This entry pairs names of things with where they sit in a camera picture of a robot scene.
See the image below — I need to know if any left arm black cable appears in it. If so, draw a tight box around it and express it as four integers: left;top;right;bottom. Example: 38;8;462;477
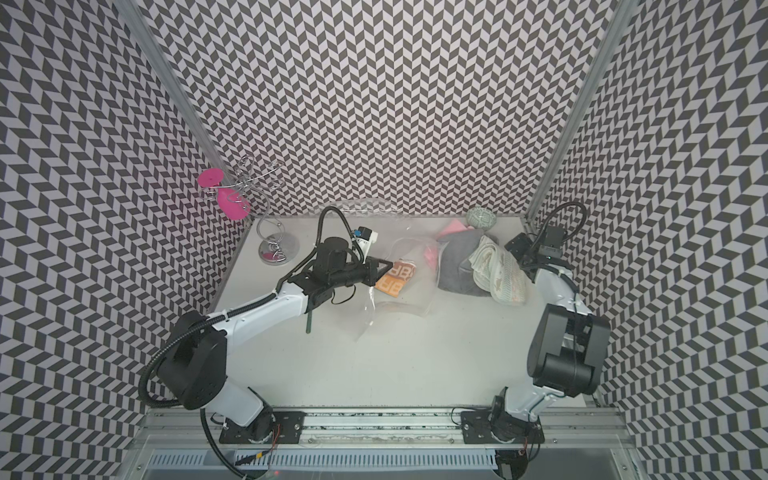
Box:
137;205;361;480

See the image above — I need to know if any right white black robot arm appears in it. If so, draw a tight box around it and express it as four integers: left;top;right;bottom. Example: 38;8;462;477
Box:
488;226;610;443

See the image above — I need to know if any clear plastic vacuum bag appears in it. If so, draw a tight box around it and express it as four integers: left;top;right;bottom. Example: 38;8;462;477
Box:
332;198;468;341

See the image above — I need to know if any white patterned towel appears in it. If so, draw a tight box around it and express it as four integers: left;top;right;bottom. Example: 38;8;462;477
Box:
468;236;527;306

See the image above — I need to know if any grey towel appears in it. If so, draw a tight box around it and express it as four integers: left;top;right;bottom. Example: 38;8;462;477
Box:
437;229;490;297

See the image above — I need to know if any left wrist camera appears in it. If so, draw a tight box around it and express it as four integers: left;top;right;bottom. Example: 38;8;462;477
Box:
353;226;378;259

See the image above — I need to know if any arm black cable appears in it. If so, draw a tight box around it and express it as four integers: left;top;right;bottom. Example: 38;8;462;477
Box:
137;205;361;480
527;200;589;253

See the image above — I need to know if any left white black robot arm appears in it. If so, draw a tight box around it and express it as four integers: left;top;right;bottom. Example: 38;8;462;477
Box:
151;237;394;442

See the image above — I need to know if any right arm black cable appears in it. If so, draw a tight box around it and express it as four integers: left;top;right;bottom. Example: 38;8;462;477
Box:
527;200;589;253

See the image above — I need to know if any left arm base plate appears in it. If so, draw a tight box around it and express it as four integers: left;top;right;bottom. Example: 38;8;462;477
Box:
219;410;306;445

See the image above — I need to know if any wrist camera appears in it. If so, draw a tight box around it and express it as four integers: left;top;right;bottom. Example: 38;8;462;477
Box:
539;226;566;258
353;226;378;259

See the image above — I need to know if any orange lettered towel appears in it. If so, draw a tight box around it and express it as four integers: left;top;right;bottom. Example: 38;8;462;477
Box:
375;260;417;298

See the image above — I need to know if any aluminium front rail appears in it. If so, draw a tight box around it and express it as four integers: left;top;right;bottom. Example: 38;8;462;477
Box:
128;405;637;451

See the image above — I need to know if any lower pink disc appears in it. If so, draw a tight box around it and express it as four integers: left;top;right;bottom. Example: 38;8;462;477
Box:
216;188;251;221

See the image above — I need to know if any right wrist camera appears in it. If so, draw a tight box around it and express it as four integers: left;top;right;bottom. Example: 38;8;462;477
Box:
539;226;566;258

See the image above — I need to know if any green patterned rolled cloth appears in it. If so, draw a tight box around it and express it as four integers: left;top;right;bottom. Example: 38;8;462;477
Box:
465;206;497;230

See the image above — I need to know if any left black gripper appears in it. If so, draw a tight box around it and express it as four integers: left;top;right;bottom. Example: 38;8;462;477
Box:
330;254;393;288

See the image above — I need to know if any silver wire spiral stand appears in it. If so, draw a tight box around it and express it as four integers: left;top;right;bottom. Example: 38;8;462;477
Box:
232;154;298;266

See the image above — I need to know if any pink towel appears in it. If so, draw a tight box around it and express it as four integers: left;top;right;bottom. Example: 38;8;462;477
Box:
424;219;471;271

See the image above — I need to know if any pink disc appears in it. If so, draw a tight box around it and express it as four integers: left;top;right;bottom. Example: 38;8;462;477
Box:
216;188;251;221
197;168;225;188

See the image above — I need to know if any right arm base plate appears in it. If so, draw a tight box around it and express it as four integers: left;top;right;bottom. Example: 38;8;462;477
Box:
454;409;545;446

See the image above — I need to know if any upper pink disc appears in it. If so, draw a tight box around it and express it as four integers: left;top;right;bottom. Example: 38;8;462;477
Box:
197;168;225;188

